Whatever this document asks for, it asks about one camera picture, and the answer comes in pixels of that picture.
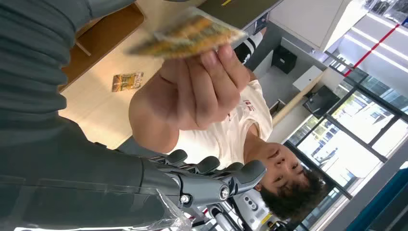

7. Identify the person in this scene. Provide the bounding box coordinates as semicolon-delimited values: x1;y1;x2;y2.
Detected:
129;27;329;224

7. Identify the clear plastic hand cover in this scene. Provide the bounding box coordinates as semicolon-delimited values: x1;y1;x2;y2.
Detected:
153;188;192;231

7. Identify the black cabinet box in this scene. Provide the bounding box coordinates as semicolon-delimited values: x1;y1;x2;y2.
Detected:
271;45;298;75

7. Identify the grey laptop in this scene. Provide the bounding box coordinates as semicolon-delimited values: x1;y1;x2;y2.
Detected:
197;0;281;30

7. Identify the black smartphone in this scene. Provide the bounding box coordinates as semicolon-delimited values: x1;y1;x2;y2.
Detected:
254;14;269;35

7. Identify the white box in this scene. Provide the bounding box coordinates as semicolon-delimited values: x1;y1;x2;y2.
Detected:
293;65;323;92

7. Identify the wooden divided box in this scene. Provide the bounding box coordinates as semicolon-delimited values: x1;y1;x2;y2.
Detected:
59;3;145;93

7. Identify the white raised desk shelf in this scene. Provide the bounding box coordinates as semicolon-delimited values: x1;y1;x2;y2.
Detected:
269;0;353;51

